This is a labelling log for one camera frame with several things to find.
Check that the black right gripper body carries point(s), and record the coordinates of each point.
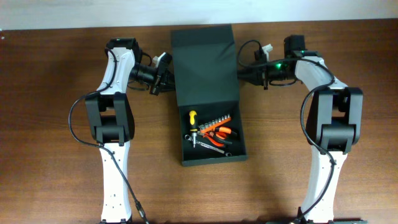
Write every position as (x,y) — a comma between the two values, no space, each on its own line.
(263,74)

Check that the black box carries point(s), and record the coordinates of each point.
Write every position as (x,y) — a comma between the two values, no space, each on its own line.
(206,81)

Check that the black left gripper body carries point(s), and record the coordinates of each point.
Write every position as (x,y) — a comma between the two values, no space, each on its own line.
(159,79)

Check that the orange bit holder strip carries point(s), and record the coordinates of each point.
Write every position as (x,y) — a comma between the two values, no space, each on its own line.
(213,124)

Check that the orange black long-nose pliers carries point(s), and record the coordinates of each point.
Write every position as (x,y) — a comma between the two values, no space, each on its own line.
(228,132)

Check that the silver ring wrench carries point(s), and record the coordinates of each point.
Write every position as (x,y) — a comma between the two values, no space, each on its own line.
(189,138)

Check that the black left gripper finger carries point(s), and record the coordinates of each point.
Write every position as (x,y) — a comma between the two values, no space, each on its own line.
(170,77)
(167,87)

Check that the red black cutting pliers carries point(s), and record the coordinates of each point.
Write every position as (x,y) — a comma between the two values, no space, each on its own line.
(216,139)

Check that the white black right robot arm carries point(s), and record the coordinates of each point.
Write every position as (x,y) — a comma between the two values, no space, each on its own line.
(330,117)

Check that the yellow black screwdriver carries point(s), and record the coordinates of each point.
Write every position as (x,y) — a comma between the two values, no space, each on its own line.
(193,126)

